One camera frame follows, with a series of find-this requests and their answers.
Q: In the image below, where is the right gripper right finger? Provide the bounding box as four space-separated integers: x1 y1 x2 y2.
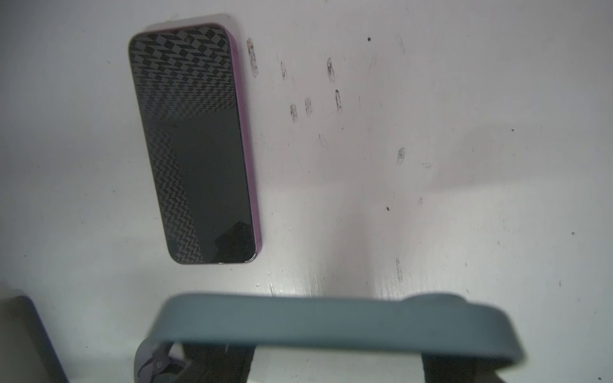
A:
421 354 504 383

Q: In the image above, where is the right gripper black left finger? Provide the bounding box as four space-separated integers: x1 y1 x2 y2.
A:
177 344 255 383

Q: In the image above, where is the phone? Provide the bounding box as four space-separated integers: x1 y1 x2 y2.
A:
148 294 525 370
128 23 261 265
1 295 68 383

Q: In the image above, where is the back right grey stand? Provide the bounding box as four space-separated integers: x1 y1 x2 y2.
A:
133 338 192 383

